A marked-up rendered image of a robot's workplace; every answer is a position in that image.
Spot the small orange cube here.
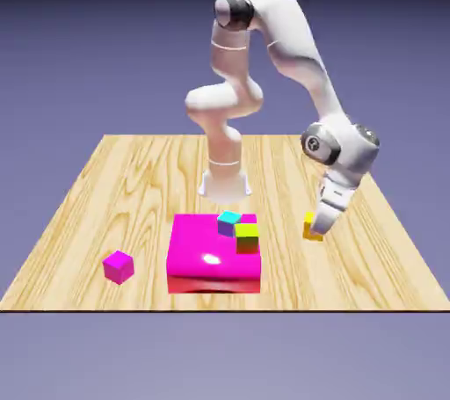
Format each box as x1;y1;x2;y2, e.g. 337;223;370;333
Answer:
302;211;324;243

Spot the large magenta box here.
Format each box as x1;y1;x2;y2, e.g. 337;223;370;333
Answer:
166;213;262;295

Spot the small yellow-green cube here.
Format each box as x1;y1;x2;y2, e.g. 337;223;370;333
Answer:
234;222;260;256

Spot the small cyan cube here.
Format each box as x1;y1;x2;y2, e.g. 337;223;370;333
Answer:
216;210;243;238

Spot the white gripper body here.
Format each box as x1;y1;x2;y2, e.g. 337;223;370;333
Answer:
310;201;345;236

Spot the small magenta cube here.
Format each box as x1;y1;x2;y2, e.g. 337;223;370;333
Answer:
102;250;135;286

